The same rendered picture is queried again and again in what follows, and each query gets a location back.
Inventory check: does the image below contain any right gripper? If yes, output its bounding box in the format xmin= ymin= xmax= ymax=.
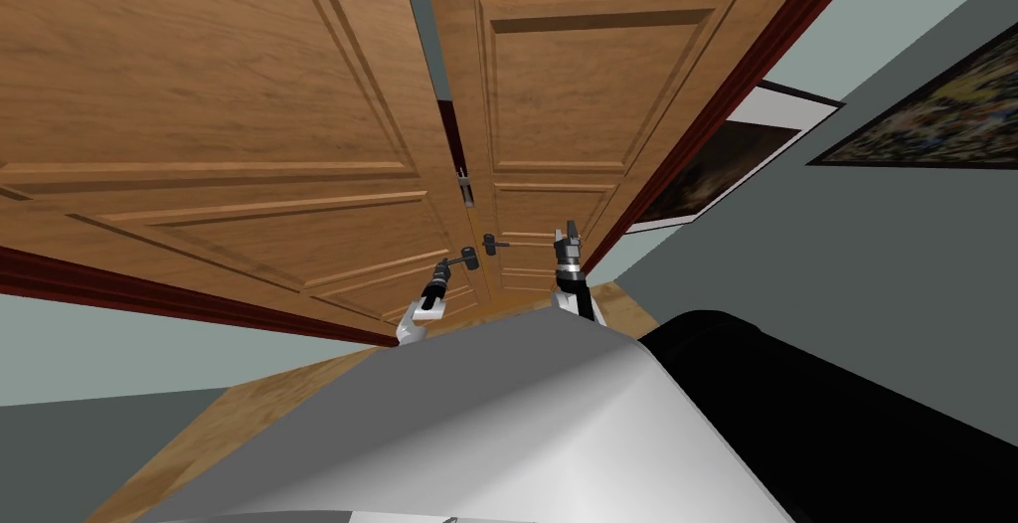
xmin=553 ymin=220 xmax=584 ymax=270

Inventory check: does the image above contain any narrow brown wooden door leaf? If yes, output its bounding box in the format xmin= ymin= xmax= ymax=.
xmin=420 ymin=0 xmax=829 ymax=303

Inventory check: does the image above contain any white framed dark picture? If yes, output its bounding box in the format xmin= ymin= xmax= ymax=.
xmin=626 ymin=81 xmax=845 ymax=236

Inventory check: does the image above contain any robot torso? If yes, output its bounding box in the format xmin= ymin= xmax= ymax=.
xmin=134 ymin=303 xmax=797 ymax=523

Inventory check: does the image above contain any wide brown wooden door leaf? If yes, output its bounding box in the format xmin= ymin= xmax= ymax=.
xmin=0 ymin=0 xmax=496 ymax=348

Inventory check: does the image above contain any black framed dark picture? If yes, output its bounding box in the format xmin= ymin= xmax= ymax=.
xmin=806 ymin=23 xmax=1018 ymax=171

